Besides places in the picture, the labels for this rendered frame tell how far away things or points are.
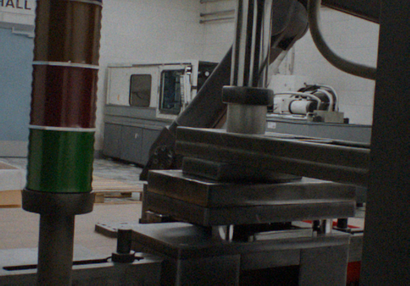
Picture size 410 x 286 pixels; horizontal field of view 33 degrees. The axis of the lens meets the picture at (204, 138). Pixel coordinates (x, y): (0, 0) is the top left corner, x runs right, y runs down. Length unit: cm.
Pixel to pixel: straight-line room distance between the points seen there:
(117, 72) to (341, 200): 1128
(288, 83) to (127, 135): 354
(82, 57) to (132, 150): 1081
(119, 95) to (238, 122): 1116
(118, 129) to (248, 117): 1106
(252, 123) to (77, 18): 29
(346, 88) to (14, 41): 539
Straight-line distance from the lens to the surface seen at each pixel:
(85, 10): 39
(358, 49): 993
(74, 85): 38
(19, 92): 1181
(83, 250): 84
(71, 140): 38
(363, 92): 977
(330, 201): 67
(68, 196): 38
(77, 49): 38
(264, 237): 63
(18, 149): 1186
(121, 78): 1174
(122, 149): 1151
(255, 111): 64
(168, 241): 59
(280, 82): 893
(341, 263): 70
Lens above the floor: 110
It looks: 3 degrees down
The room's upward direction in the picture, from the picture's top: 4 degrees clockwise
